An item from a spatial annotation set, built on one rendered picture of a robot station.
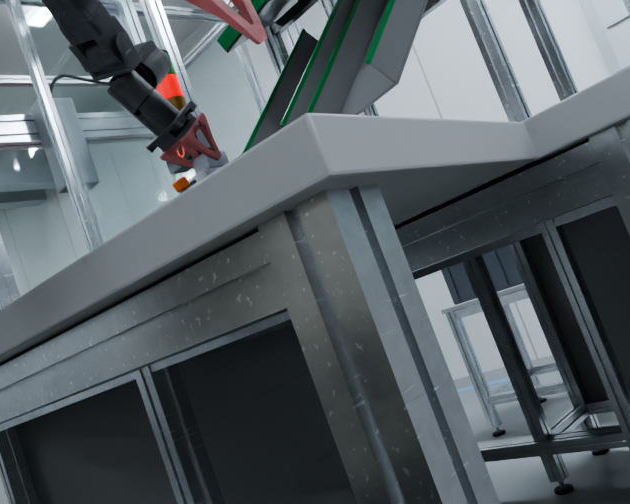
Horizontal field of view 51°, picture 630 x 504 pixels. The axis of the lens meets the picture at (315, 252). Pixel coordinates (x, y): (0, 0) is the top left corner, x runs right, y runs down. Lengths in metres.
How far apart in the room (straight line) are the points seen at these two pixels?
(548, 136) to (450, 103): 4.34
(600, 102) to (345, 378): 0.27
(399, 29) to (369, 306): 0.54
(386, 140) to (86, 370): 0.25
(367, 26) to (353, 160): 0.68
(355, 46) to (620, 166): 0.51
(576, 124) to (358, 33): 0.51
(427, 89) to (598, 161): 4.44
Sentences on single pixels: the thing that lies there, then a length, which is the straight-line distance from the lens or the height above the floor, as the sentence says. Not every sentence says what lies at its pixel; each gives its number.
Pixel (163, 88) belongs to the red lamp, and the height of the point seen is 1.33.
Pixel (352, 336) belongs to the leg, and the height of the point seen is 0.76.
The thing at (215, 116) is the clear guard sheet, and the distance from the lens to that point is 2.78.
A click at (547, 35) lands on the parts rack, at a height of 1.03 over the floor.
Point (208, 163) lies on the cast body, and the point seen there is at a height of 1.09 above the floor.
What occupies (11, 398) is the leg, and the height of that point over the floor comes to 0.80.
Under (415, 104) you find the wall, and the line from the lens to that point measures 4.96.
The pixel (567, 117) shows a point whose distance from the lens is 0.49.
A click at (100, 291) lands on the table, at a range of 0.39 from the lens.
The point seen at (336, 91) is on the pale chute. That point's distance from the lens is 0.87.
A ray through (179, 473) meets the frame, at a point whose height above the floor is 0.64.
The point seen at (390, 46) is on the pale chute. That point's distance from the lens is 0.77.
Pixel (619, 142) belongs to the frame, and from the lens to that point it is 0.49.
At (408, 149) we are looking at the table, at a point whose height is 0.84.
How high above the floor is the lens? 0.78
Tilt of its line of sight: 6 degrees up
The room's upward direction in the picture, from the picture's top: 20 degrees counter-clockwise
